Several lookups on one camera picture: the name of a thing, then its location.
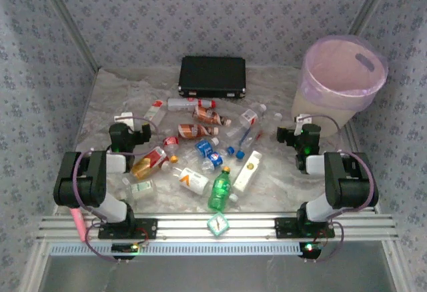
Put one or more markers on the small clear bottle red-white label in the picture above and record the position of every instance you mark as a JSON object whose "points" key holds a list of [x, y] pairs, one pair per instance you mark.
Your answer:
{"points": [[155, 110]]}

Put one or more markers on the orange tea bottle red label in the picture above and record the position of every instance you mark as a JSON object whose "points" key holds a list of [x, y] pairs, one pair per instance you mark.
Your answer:
{"points": [[148, 163]]}

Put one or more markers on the cola bottle red label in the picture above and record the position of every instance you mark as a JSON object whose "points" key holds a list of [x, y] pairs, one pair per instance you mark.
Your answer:
{"points": [[171, 142]]}

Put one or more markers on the clear bottle blue cap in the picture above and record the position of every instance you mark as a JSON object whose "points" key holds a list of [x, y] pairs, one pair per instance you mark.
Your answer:
{"points": [[250, 140]]}

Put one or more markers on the clear water bottle red-white label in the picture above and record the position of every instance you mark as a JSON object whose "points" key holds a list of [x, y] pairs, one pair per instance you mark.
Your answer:
{"points": [[247, 118]]}

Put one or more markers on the brown coffee drink bottle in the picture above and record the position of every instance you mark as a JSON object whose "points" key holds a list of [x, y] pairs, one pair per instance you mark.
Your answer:
{"points": [[195, 131], [210, 116]]}

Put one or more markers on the clear bottle green-white label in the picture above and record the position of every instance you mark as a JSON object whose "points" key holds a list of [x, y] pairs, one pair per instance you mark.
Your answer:
{"points": [[141, 188]]}

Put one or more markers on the white bottle gold emblem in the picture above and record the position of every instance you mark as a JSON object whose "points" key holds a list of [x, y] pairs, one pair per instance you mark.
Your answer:
{"points": [[247, 172]]}

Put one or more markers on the blue label bottle white cap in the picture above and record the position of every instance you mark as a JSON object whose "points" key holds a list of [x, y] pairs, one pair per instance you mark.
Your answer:
{"points": [[203, 147]]}

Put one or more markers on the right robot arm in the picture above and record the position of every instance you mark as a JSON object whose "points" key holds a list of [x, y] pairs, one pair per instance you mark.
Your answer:
{"points": [[347, 185]]}

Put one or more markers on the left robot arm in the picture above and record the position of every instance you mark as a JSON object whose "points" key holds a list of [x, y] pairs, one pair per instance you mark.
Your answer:
{"points": [[83, 185]]}

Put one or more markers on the beige waste bin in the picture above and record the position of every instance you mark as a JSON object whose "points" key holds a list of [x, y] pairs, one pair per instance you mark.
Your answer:
{"points": [[310, 112]]}

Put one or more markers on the purple plastic bin liner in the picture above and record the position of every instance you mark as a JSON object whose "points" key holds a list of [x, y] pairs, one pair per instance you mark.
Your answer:
{"points": [[340, 72]]}

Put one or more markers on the small clear bottle white cap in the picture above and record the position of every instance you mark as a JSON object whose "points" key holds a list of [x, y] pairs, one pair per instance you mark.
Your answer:
{"points": [[276, 120]]}

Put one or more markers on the white label bottle red cap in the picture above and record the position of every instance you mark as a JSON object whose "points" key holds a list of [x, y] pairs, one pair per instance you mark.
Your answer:
{"points": [[183, 104]]}

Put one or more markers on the white label bottle orange chevron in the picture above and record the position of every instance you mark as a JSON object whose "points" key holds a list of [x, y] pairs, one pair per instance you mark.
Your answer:
{"points": [[191, 180]]}

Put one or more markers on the green bottle yellow cap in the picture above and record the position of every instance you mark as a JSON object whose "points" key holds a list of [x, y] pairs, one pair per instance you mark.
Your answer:
{"points": [[220, 192]]}

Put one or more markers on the black hard case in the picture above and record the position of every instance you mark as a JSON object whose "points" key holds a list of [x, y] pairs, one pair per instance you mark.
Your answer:
{"points": [[211, 75]]}

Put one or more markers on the pink marker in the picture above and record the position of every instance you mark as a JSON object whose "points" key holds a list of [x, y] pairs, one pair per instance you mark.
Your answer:
{"points": [[79, 225]]}

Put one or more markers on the teal square clock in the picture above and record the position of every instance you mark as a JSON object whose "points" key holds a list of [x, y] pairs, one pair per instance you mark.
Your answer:
{"points": [[218, 224]]}

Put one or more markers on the small circuit board with LED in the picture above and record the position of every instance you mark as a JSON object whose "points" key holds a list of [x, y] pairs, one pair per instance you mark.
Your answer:
{"points": [[125, 248], [310, 250]]}

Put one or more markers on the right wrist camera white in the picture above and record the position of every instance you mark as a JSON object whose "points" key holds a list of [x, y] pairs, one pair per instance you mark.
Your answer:
{"points": [[302, 120]]}

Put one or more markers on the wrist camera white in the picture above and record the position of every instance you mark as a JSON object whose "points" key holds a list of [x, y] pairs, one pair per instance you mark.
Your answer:
{"points": [[302, 120], [125, 118]]}

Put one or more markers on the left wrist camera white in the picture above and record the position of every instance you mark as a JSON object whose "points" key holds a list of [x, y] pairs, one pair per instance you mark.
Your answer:
{"points": [[125, 118]]}

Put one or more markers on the aluminium mounting rail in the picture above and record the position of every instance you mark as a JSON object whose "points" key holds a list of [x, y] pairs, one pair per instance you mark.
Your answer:
{"points": [[200, 228]]}

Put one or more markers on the aluminium corner post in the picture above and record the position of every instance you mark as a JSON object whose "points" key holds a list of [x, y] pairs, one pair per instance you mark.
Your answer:
{"points": [[370, 3], [71, 28]]}

